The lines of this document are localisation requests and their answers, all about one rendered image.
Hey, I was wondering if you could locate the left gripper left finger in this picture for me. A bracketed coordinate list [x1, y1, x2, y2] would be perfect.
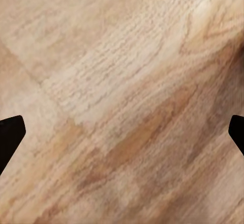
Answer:
[0, 115, 26, 175]

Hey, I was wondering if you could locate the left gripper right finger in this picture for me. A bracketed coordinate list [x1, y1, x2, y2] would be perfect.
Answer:
[228, 115, 244, 155]

